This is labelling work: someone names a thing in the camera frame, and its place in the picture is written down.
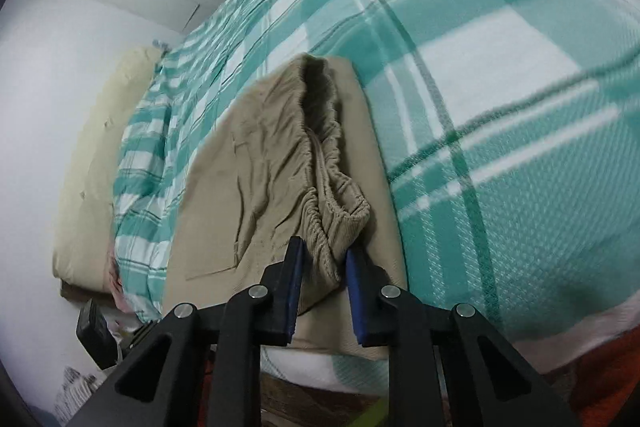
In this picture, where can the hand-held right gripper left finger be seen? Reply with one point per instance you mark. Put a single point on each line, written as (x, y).
(296, 292)

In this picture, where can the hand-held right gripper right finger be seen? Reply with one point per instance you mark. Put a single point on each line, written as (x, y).
(354, 292)

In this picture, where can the beige pants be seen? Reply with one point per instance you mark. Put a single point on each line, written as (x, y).
(270, 147)

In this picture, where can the teal plaid blanket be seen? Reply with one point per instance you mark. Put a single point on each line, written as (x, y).
(500, 82)

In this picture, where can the orange clothing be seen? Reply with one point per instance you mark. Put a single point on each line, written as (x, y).
(605, 377)

